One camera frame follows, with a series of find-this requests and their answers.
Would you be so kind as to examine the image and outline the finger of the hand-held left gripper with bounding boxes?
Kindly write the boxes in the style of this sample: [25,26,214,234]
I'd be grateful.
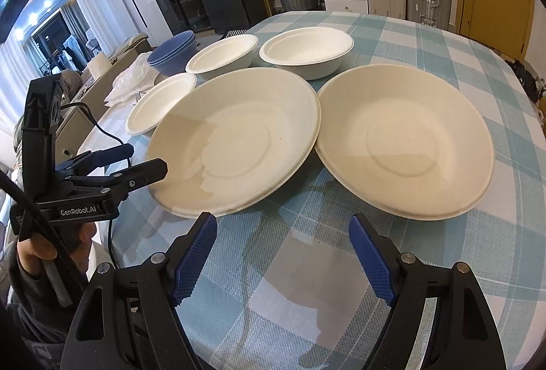
[55,143,135,179]
[53,158,168,200]

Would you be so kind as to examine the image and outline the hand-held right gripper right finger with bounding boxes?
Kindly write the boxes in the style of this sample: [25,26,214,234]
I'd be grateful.
[348,213,508,370]

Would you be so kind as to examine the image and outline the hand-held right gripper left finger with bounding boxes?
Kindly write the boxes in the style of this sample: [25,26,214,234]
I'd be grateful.
[64,211,218,370]

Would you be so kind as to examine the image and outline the large white plate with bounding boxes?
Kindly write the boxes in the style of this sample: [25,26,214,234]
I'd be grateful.
[315,64,495,221]
[145,66,321,218]

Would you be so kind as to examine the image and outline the white bowl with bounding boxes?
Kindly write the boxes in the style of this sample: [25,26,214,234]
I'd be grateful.
[185,34,259,81]
[259,27,355,81]

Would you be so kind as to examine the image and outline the person's left forearm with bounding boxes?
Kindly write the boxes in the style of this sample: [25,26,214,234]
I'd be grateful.
[0,255,92,370]

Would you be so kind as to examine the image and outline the person's left hand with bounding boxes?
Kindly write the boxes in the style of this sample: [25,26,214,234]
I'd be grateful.
[17,221,99,281]

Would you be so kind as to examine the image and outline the small white plate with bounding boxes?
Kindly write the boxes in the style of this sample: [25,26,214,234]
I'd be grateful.
[126,72,198,135]

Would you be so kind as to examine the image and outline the white plastic bag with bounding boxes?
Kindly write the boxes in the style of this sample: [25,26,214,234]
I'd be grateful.
[104,52,165,106]

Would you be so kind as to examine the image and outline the blue plaid tablecloth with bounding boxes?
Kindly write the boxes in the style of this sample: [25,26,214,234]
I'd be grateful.
[91,11,546,370]

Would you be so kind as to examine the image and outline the blue bowl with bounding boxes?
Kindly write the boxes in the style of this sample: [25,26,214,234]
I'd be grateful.
[147,30,193,64]
[149,34,196,71]
[153,38,196,76]

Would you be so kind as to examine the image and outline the beige sofa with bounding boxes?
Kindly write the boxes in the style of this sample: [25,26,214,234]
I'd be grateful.
[79,35,154,115]

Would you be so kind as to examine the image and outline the hanging clothes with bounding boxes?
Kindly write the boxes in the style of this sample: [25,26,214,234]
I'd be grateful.
[55,35,92,72]

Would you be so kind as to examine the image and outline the pile of dark shoes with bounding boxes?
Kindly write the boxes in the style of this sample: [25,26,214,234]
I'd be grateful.
[509,59,546,119]

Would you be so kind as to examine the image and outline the black cable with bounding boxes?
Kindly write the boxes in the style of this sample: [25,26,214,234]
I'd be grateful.
[0,173,88,287]
[60,103,135,268]

